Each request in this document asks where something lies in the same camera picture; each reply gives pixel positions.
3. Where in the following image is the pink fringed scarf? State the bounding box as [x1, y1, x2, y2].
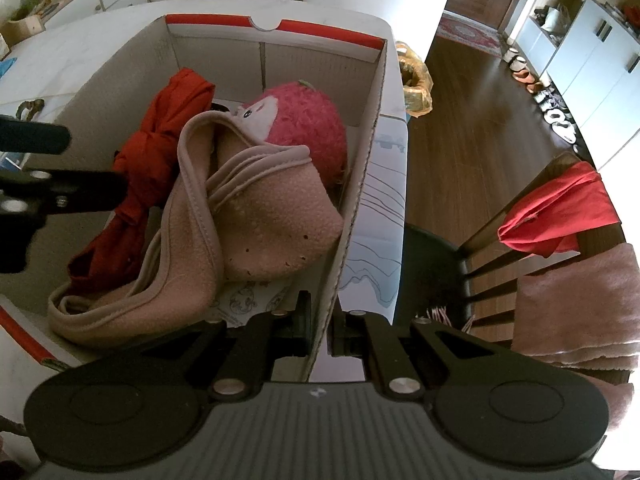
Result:
[414, 305, 477, 335]

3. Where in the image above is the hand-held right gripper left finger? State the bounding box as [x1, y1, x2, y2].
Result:
[135, 290, 317, 401]

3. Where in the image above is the row of shoes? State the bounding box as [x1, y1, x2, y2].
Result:
[502, 45, 581, 154]

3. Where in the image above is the red cloth on chair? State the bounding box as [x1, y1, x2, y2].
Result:
[497, 161, 621, 260]

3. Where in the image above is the fish printed table mat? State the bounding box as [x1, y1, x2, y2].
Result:
[0, 56, 61, 126]

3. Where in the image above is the dark red cloth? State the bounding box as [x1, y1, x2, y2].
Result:
[67, 67, 217, 297]

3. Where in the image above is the cardboard box with red rim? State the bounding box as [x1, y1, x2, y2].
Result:
[0, 12, 389, 383]

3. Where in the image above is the pink towel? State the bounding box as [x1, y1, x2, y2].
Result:
[512, 242, 640, 432]

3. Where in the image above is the pink round plush toy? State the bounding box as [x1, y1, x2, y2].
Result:
[232, 80, 349, 187]

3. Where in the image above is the grey tote bag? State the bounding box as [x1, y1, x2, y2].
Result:
[532, 4, 571, 37]

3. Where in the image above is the dark wooden chair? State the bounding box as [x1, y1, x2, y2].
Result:
[395, 152, 626, 361]

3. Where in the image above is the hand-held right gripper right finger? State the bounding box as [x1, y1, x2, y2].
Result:
[327, 305, 493, 403]

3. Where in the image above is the patterned red rug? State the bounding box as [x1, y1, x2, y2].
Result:
[435, 14, 502, 56]

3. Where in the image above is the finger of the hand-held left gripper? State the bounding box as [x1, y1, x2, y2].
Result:
[0, 115, 72, 157]
[0, 169, 131, 274]

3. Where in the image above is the white wall cabinet unit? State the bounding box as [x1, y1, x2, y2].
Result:
[510, 0, 640, 171]

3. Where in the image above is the cartoon printed sheet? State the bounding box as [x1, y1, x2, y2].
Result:
[214, 280, 297, 327]

